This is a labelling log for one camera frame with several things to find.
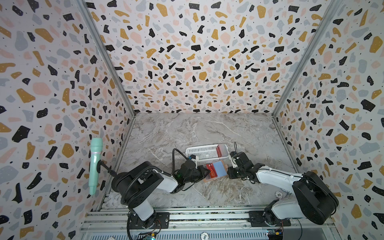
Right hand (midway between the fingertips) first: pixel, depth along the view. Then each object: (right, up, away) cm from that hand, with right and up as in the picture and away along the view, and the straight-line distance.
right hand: (230, 172), depth 90 cm
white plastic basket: (-11, +10, +10) cm, 18 cm away
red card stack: (-6, +11, +7) cm, 15 cm away
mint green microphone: (-61, +18, -27) cm, 70 cm away
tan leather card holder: (-8, +1, +1) cm, 8 cm away
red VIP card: (-11, +3, 0) cm, 12 cm away
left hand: (-9, +2, -5) cm, 11 cm away
